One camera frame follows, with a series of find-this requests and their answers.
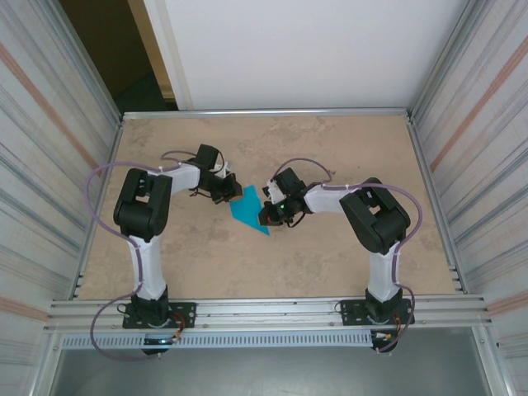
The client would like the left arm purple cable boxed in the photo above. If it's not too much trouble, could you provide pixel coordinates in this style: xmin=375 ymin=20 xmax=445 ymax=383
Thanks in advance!
xmin=85 ymin=148 xmax=197 ymax=362

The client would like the aluminium frame rail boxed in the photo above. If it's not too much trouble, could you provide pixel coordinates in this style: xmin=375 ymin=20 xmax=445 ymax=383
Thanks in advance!
xmin=406 ymin=113 xmax=469 ymax=296
xmin=121 ymin=107 xmax=413 ymax=121
xmin=68 ymin=115 xmax=127 ymax=300

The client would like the wide aluminium mounting rail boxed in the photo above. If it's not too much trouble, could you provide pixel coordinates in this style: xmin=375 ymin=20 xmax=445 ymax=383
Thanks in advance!
xmin=45 ymin=295 xmax=494 ymax=331

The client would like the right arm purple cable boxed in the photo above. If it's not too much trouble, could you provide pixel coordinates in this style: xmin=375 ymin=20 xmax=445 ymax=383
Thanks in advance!
xmin=271 ymin=158 xmax=425 ymax=355

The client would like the aluminium corner post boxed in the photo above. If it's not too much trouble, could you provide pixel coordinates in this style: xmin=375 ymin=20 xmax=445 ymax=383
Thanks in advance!
xmin=51 ymin=0 xmax=125 ymax=120
xmin=412 ymin=0 xmax=479 ymax=112

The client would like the slotted grey cable duct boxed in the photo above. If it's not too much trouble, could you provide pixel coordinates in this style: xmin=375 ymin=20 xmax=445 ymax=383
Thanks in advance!
xmin=60 ymin=329 xmax=375 ymax=350

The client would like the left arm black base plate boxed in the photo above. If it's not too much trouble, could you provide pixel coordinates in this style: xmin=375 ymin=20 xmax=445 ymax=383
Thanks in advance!
xmin=122 ymin=302 xmax=197 ymax=330

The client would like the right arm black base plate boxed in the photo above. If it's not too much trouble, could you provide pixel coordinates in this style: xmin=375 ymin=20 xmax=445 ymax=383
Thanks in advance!
xmin=337 ymin=299 xmax=413 ymax=327

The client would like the blue cloth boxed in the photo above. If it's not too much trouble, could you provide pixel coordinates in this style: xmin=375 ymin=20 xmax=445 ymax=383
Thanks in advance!
xmin=229 ymin=185 xmax=273 ymax=239

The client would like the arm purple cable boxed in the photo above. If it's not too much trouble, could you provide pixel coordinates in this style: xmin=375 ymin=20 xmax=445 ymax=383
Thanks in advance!
xmin=271 ymin=158 xmax=425 ymax=355
xmin=85 ymin=148 xmax=197 ymax=362

